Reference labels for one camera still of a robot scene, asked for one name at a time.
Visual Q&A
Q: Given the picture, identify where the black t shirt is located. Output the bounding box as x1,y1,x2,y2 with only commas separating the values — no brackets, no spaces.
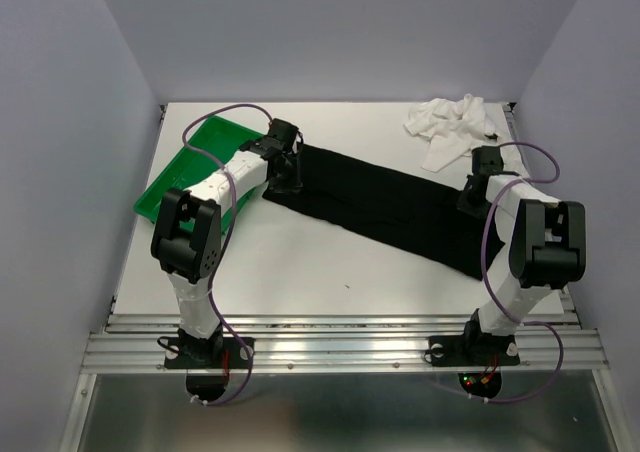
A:
263,145,485,280

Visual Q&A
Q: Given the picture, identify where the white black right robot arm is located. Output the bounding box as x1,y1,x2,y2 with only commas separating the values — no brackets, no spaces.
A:
458,172,587,362

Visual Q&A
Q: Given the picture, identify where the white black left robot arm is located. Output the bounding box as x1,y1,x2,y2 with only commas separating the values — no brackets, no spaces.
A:
151,138,303,366

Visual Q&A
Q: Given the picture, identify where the green plastic tray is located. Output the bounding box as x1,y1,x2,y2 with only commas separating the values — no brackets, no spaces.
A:
134,117,261,233

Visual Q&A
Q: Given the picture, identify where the white t shirt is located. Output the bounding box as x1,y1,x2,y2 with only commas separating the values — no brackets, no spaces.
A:
404,94,512,173

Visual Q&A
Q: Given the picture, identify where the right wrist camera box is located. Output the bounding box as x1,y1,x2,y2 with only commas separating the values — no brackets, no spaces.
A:
472,146,504,176

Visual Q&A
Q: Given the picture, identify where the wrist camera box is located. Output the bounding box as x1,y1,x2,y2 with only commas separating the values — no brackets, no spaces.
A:
472,146,504,176
264,118,304,152

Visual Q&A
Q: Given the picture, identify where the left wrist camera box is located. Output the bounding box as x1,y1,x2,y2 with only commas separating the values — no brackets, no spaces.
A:
264,118,304,152

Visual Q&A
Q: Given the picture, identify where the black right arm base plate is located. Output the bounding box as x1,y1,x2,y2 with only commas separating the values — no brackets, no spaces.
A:
424,335,520,369

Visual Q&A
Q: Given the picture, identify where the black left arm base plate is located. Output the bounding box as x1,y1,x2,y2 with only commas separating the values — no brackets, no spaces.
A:
160,336,249,371

